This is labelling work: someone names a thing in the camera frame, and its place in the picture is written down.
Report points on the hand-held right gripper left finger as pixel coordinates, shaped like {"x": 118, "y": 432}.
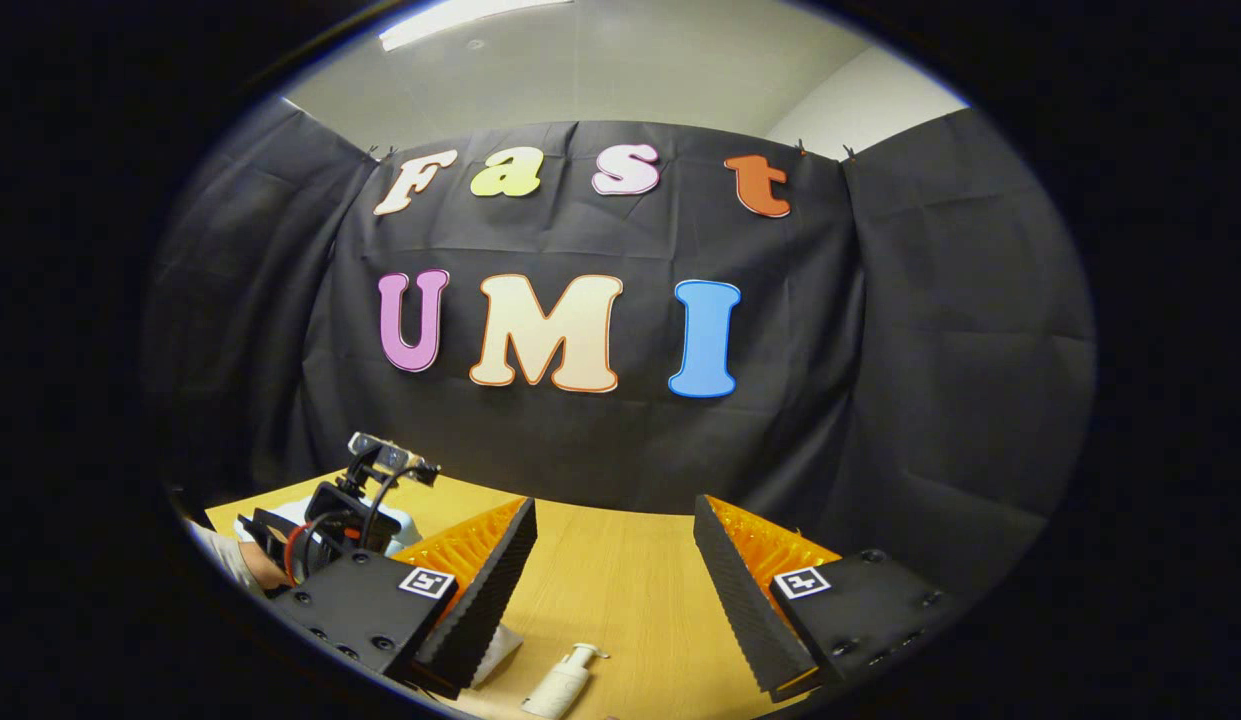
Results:
{"x": 490, "y": 600}

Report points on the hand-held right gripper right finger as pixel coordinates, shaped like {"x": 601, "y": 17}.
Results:
{"x": 740, "y": 600}

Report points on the white squeeze tube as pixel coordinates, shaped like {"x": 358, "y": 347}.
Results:
{"x": 502, "y": 645}

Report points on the light blue suitcase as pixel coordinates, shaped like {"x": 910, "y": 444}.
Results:
{"x": 405, "y": 530}

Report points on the white pump bottle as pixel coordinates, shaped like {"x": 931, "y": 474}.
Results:
{"x": 560, "y": 685}

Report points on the black backdrop cloth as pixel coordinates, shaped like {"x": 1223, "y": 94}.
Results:
{"x": 880, "y": 350}

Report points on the ceiling light panel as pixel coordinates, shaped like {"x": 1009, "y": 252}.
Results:
{"x": 450, "y": 18}

